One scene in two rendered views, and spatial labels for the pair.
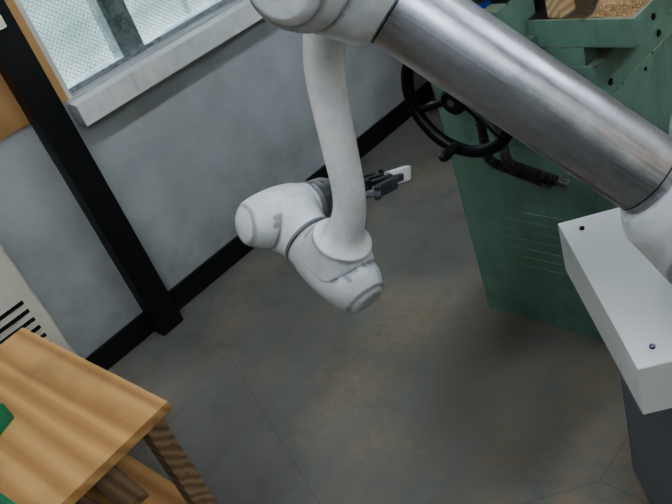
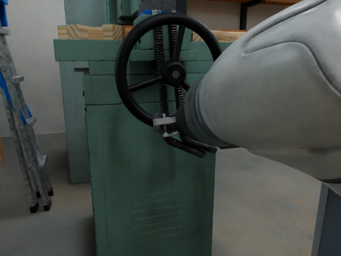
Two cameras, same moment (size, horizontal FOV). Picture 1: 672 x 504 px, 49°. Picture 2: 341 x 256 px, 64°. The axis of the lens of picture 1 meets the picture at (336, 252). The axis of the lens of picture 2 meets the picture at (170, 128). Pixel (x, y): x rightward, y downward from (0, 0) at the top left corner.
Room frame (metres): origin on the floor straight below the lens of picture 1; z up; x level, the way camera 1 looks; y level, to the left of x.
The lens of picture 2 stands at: (1.20, 0.31, 0.85)
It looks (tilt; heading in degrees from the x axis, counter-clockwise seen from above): 14 degrees down; 289
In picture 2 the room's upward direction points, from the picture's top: straight up
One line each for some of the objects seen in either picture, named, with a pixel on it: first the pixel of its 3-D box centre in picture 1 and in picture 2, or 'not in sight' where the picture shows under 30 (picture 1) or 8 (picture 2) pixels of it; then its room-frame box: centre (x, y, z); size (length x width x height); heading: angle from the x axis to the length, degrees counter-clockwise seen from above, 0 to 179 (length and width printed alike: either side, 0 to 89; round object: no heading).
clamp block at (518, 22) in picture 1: (489, 20); (161, 34); (1.50, -0.48, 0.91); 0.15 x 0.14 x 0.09; 36
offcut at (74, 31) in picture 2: not in sight; (77, 32); (1.73, -0.40, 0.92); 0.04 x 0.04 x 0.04; 88
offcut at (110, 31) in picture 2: not in sight; (112, 32); (1.64, -0.45, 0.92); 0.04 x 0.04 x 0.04; 82
